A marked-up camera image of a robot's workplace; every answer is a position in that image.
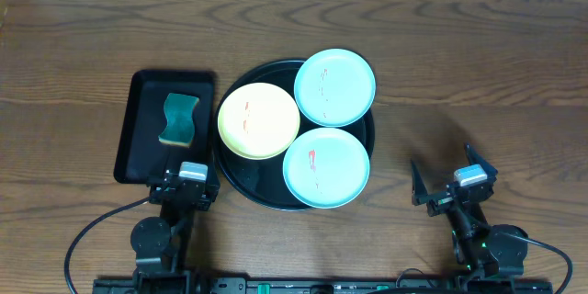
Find black rectangular tray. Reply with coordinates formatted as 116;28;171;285
113;69;216;184

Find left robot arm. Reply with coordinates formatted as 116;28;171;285
130;171;220;294

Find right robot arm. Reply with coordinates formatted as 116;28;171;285
411;144;528;293

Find green yellow scrub sponge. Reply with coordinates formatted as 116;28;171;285
158;93;199;148

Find yellow plate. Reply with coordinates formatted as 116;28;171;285
217;83;300;160

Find black round tray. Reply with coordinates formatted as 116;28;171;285
213;59;375;210

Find light blue plate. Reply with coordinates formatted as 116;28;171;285
282;128;370;209
294;49;376;127

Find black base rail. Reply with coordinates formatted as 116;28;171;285
92;277;553;294

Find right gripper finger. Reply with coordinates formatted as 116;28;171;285
411;161;428;206
464;142;498;177

